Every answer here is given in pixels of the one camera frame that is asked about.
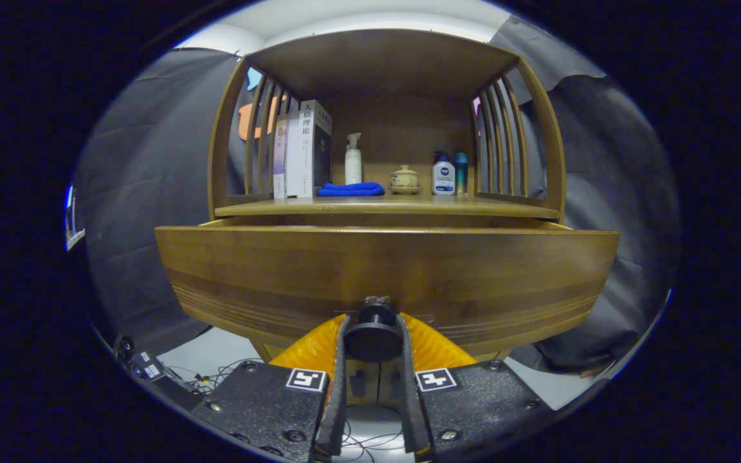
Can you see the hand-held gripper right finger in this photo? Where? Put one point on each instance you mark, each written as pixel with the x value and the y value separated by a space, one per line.
pixel 473 399

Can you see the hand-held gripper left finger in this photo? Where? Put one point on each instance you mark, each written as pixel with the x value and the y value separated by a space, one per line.
pixel 267 399

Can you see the black round drawer knob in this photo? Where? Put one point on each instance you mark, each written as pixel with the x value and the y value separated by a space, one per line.
pixel 374 339

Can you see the wooden drawer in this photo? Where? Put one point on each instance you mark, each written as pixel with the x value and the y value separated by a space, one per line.
pixel 377 263

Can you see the wooden cabinet countertop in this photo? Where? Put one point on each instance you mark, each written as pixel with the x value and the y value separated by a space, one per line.
pixel 396 204

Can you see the wooden cabinet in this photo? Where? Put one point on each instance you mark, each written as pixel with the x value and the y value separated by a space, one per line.
pixel 383 58

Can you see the white lotion bottle blue cap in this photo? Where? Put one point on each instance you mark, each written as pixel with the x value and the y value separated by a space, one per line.
pixel 443 177

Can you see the blue folded cloth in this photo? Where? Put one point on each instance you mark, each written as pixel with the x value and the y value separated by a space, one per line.
pixel 351 190

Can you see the teal cylinder bottle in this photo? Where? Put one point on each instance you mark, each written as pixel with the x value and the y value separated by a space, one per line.
pixel 461 173

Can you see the beige lidded teacup with saucer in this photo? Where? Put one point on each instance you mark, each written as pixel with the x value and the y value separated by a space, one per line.
pixel 404 180

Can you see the thin pale purple book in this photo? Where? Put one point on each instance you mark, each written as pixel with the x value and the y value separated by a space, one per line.
pixel 280 161

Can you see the white spray bottle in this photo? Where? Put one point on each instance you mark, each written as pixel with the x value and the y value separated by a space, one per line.
pixel 353 167

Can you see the thick white book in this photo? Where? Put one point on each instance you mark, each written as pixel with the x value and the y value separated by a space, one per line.
pixel 303 154

